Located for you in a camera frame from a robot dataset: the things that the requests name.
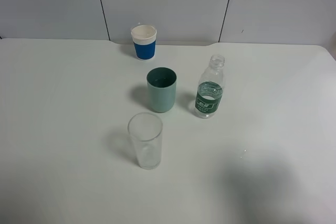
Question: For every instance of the clear green-label water bottle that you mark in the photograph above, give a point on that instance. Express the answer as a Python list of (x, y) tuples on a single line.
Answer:
[(210, 88)]

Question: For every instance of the teal plastic cup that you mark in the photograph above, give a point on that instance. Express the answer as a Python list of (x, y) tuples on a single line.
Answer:
[(161, 88)]

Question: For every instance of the white blue-sleeve paper cup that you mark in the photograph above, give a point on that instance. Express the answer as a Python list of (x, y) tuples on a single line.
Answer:
[(144, 40)]

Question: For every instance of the clear drinking glass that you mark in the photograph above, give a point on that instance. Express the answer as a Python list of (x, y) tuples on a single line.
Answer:
[(146, 130)]

